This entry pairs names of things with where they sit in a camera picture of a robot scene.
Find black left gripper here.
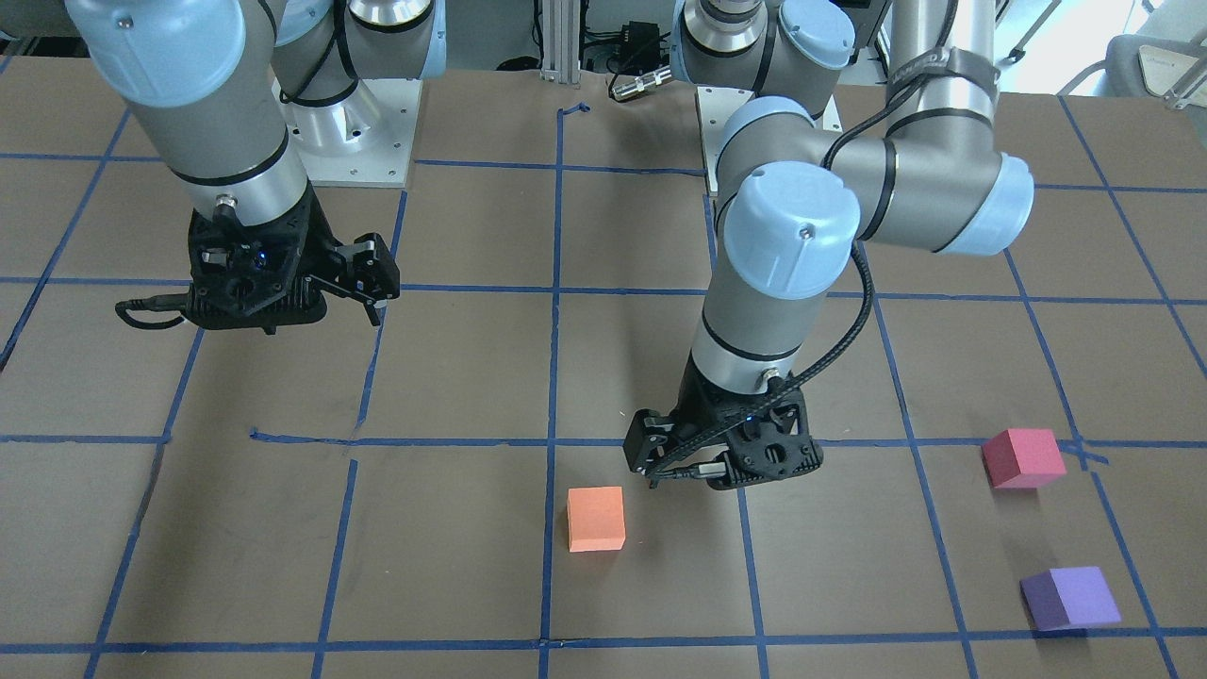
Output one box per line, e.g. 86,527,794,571
622,364,823,490

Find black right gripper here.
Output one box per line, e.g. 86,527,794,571
186,188,400,334

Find orange foam cube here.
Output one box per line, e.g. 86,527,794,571
568,486,628,552

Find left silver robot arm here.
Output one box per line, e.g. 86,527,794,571
622,1,1034,490

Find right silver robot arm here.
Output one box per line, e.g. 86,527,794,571
65,1,447,335

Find red foam cube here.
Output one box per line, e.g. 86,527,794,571
980,428,1067,488

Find silver cylindrical connector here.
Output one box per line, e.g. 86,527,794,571
608,66,675,103

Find purple foam cube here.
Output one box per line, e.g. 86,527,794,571
1020,566,1123,632

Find black power adapter box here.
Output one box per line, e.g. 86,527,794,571
618,21,661,60

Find grey chair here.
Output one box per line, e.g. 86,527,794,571
1059,33,1206,110

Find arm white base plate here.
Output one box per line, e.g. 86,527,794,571
279,80,422,189
696,86,842,207

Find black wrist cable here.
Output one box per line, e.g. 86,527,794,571
115,297,194,330

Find aluminium profile post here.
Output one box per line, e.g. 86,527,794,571
540,0,582,89

